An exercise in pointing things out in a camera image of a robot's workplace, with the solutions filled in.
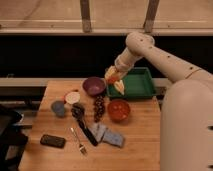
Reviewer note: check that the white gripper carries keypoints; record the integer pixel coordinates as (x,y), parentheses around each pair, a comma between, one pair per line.
(122,66)

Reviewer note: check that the black handled kitchen tool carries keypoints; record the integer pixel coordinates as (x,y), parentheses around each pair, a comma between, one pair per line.
(78,112)

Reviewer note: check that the bunch of dark grapes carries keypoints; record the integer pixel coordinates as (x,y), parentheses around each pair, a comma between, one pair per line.
(99,108)

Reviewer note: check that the yellow banana peel toy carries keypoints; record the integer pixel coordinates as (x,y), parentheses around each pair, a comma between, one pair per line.
(119,86)

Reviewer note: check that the metal fork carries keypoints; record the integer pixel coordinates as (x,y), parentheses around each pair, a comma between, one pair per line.
(82,148)

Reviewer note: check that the orange red bowl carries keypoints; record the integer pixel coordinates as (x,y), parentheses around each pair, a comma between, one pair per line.
(118,110)

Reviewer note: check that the blue grey folded cloth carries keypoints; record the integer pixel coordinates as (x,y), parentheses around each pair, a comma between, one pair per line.
(103,134)

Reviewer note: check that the purple bowl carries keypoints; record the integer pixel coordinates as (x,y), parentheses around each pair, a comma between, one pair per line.
(94,86)

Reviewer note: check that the red yellow apple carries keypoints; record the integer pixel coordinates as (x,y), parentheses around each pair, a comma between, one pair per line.
(112,79)

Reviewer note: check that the black phone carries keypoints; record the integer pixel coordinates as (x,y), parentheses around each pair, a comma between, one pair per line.
(53,141)

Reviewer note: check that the white round lid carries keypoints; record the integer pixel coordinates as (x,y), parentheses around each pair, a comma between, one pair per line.
(72,97)

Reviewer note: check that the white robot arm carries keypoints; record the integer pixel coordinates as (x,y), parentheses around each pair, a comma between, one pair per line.
(186,124)

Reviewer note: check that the blue grey plastic cup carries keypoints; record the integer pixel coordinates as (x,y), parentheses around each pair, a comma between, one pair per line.
(58,108)

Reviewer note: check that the green plastic tray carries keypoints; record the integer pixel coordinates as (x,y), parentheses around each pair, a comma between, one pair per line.
(138,84)

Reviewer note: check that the black chair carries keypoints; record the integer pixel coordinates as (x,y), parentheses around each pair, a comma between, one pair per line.
(10,136)

